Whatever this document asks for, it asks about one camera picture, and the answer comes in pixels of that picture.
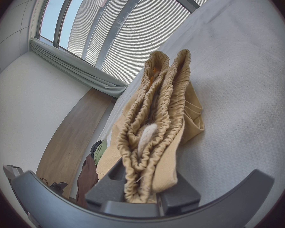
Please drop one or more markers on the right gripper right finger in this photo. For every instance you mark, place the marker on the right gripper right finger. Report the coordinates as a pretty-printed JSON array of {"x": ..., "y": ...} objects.
[{"x": 180, "y": 193}]

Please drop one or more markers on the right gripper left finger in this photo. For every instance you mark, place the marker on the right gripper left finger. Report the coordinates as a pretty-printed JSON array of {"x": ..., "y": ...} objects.
[{"x": 106, "y": 184}]

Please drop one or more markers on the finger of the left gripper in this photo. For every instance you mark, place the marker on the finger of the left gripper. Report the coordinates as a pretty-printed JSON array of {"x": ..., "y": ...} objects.
[{"x": 59, "y": 187}]

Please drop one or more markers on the tan shorts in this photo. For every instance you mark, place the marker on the tan shorts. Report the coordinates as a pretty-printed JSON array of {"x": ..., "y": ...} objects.
[{"x": 156, "y": 108}]

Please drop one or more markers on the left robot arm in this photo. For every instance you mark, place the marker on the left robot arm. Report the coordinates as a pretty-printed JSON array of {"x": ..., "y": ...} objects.
[{"x": 13, "y": 170}]

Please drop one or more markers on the bed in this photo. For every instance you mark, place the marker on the bed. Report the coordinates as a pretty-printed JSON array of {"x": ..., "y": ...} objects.
[{"x": 239, "y": 91}]

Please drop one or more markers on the brown shorts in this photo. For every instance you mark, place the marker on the brown shorts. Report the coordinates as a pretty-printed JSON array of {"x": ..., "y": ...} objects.
[{"x": 86, "y": 179}]

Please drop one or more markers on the green garment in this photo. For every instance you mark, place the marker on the green garment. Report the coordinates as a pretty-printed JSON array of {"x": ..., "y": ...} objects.
[{"x": 100, "y": 152}]

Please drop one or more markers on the black garment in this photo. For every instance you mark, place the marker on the black garment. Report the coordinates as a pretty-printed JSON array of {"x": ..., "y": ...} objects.
[{"x": 95, "y": 147}]

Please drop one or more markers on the grey-green curtain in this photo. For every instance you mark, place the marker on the grey-green curtain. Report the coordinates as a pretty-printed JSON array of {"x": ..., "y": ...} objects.
[{"x": 80, "y": 72}]

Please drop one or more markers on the window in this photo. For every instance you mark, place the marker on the window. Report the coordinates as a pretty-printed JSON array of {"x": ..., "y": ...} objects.
[{"x": 123, "y": 13}]

